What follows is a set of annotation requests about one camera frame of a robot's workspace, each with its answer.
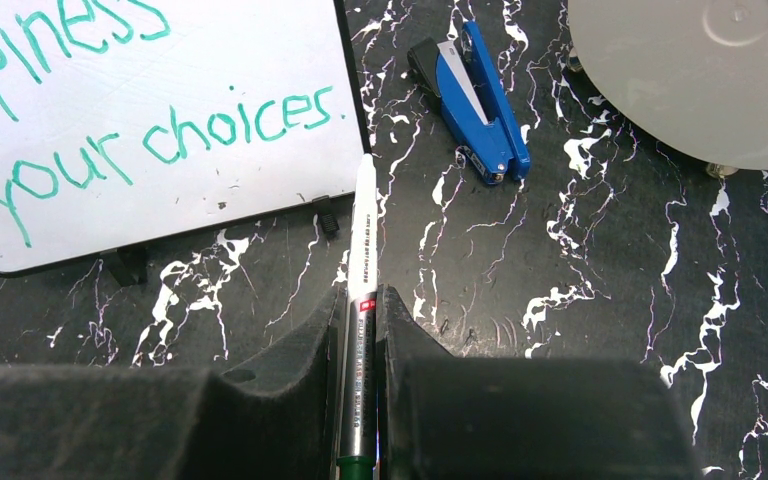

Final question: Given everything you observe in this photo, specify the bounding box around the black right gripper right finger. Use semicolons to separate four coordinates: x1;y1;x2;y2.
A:
376;286;703;479

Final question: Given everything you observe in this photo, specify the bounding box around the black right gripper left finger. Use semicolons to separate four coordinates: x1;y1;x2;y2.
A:
0;287;346;479

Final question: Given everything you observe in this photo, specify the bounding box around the white marker pen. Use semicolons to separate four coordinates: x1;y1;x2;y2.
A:
336;153;378;479

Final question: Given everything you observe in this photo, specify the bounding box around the white whiteboard black frame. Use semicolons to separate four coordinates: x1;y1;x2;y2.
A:
0;1;371;277

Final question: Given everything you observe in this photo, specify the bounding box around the cream cylindrical container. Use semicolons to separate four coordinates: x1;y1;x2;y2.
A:
568;1;768;178

